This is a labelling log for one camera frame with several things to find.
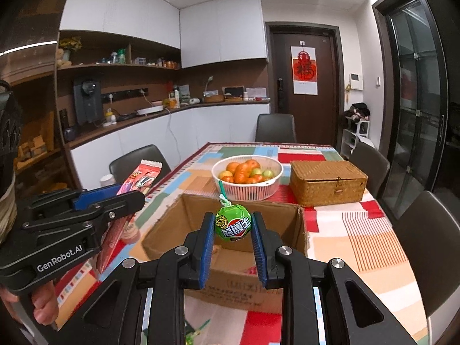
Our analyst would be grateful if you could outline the long red snack packet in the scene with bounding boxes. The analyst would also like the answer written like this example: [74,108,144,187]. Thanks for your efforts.
[95,159,172,274]

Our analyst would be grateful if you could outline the wooden blocks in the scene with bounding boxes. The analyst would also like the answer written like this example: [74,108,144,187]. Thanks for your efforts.
[16,135,47,160]

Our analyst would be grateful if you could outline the green lollipop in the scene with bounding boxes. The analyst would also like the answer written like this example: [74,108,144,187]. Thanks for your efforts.
[216,181,252,241]

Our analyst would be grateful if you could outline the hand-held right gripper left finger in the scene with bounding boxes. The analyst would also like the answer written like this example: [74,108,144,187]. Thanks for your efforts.
[74,211,216,345]

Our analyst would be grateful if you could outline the white round flat appliance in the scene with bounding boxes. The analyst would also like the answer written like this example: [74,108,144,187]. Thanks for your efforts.
[135,105,165,116]

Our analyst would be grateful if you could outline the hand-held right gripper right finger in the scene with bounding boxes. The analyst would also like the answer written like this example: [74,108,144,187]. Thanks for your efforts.
[250,211,414,345]

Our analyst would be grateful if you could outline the brown cardboard box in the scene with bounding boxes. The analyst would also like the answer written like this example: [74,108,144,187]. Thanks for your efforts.
[141,193,310,315]

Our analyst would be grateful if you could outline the white lower cabinets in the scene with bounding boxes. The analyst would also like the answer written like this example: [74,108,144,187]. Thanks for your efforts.
[70,102,271,191]

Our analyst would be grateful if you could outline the black framed glass door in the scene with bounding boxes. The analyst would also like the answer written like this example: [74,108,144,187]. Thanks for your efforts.
[372,0,460,223]

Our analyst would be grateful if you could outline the red and white wall calendar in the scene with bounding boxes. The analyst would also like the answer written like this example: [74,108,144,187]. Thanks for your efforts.
[291,45,319,96]

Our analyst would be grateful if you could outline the white plastic fruit basket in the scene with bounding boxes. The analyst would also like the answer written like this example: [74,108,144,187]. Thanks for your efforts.
[211,155,284,201]

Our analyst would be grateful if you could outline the dark grey dining chair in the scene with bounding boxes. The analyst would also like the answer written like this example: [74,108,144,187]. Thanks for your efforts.
[349,141,391,199]
[255,114,297,143]
[109,144,172,185]
[393,190,460,319]

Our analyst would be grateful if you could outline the dark brown door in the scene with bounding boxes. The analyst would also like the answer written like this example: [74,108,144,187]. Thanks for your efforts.
[265,22,344,148]

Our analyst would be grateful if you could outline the black water dispenser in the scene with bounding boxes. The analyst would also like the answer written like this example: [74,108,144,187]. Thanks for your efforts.
[73,75,103,126]

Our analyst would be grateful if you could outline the yellow flower bouquet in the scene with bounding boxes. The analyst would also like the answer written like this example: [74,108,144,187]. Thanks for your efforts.
[58,37,83,51]

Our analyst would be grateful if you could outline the pile of dark clothes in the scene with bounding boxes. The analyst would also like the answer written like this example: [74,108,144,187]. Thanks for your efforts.
[342,102,371,121]

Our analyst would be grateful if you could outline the pile of orange fruits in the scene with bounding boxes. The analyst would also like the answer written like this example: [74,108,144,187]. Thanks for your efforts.
[219,160,265,185]

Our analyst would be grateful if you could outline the woven wicker lidded box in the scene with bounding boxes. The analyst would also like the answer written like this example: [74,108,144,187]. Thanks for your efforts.
[289,160,369,208]

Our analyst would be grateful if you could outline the white shelf unit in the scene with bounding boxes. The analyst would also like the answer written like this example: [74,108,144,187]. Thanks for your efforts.
[340,118,371,160]

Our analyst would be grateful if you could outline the white upper wall cabinets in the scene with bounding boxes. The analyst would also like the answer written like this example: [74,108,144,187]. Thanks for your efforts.
[59,0,268,69]

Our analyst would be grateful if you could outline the pink drink bottle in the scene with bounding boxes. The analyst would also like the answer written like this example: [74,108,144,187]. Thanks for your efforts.
[100,174,141,244]

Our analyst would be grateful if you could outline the person's left hand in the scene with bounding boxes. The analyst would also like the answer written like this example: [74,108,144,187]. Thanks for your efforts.
[0,282,60,326]

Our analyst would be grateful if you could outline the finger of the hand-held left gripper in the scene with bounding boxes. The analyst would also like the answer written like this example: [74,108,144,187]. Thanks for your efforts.
[22,190,146,249]
[18,184,123,220]

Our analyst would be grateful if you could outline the green snack packet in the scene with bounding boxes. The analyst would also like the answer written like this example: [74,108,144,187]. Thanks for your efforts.
[184,318,212,345]

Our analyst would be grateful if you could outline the beige teddy bear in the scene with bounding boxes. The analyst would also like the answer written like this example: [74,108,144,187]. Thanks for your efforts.
[55,49,72,68]

